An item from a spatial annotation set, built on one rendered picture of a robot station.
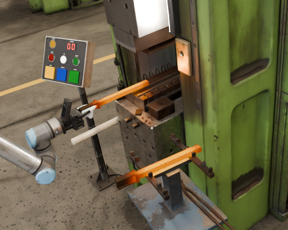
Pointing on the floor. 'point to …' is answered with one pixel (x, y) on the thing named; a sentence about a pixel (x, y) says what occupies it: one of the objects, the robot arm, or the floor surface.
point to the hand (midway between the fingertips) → (93, 105)
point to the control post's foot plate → (109, 180)
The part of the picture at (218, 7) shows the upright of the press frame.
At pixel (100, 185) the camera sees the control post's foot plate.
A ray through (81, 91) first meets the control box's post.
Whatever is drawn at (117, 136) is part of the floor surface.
